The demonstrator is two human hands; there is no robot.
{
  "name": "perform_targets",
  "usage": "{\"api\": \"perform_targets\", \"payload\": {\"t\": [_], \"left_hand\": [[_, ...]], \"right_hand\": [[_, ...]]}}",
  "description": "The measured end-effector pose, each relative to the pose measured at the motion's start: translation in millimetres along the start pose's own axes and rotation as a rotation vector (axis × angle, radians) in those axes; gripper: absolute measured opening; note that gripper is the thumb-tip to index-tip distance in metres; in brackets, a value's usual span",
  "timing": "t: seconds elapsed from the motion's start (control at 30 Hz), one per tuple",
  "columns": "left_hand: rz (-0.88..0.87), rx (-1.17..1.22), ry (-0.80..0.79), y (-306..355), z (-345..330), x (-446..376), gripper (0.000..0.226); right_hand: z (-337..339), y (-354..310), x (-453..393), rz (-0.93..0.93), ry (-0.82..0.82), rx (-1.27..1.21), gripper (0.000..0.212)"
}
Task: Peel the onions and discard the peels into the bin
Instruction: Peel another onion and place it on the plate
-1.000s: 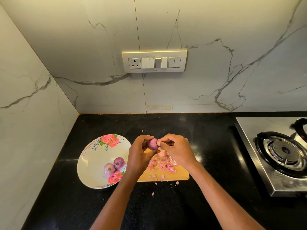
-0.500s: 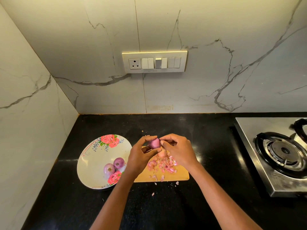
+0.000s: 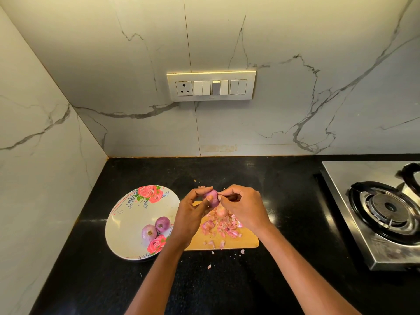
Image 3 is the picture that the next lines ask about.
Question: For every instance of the person's left hand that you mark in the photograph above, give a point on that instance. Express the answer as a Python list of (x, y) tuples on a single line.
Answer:
[(189, 217)]

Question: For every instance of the person's right hand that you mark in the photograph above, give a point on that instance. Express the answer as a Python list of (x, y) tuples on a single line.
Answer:
[(248, 208)]

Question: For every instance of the small pink onion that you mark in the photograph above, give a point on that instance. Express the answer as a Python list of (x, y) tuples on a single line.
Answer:
[(149, 232), (221, 211), (211, 197), (163, 224)]

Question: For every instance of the pile of onion peels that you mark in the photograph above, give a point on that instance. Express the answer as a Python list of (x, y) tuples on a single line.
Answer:
[(222, 227)]

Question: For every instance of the person's left forearm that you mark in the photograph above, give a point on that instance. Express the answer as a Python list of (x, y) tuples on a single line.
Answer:
[(156, 284)]

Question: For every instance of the person's right forearm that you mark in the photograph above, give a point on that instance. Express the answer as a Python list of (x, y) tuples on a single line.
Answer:
[(305, 277)]

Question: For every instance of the wooden cutting board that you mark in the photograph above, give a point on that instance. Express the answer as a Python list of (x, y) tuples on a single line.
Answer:
[(244, 240)]

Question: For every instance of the black stone countertop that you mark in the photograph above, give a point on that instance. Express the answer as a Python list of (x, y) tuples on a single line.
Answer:
[(302, 187)]

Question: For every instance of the white floral plate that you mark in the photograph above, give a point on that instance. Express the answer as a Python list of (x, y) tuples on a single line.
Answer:
[(124, 223)]

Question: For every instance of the stainless steel gas stove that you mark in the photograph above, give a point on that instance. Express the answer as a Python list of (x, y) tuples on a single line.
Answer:
[(337, 183)]

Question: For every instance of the black stove burner grate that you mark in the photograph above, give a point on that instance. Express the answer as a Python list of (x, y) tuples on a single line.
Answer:
[(383, 211), (412, 176)]

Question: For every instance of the white wall switch panel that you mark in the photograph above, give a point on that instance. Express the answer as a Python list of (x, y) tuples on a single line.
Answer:
[(211, 86)]

